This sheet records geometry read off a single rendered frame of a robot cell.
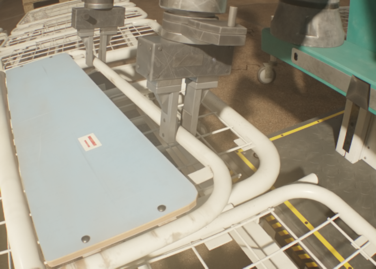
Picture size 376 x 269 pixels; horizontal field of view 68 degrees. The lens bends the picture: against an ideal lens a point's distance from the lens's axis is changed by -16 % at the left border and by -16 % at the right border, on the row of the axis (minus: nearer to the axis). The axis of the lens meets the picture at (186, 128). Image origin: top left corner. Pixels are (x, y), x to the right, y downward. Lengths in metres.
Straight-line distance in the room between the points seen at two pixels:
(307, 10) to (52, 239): 0.64
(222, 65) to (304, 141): 0.60
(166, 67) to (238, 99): 1.50
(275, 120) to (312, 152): 0.78
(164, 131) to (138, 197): 0.14
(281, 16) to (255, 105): 1.15
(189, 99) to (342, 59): 0.34
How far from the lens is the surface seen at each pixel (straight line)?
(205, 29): 0.37
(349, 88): 0.64
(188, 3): 0.40
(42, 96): 0.68
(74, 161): 0.45
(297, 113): 1.81
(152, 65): 0.41
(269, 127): 1.66
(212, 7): 0.41
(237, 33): 0.38
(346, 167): 0.95
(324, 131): 1.09
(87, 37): 0.82
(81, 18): 0.79
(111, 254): 0.33
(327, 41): 0.73
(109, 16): 0.81
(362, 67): 0.66
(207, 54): 0.45
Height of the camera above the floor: 0.89
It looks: 33 degrees down
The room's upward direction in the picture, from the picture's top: 4 degrees counter-clockwise
